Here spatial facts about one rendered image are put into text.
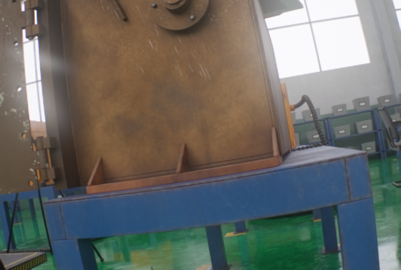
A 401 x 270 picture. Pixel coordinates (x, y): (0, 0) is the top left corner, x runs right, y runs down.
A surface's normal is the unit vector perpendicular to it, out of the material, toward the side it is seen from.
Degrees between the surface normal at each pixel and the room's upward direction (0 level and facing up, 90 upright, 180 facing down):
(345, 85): 90
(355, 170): 90
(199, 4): 90
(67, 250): 90
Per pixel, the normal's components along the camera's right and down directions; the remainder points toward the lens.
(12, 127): 0.22, -0.12
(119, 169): -0.18, -0.05
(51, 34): 0.97, -0.18
